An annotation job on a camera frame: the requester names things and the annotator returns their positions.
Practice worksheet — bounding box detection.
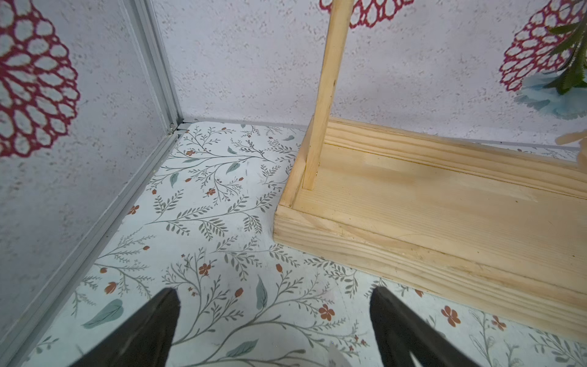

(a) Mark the light blue artificial flower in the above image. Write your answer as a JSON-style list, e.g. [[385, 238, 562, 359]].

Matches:
[[515, 18, 586, 120]]

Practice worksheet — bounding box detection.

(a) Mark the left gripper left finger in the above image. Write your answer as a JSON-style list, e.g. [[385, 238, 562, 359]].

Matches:
[[73, 287, 180, 366]]

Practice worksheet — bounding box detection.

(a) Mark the wooden clothes rack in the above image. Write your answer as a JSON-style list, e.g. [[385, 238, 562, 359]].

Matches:
[[274, 1, 586, 342]]

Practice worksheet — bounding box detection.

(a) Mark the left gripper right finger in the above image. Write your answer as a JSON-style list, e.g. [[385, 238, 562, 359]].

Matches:
[[369, 287, 477, 366]]

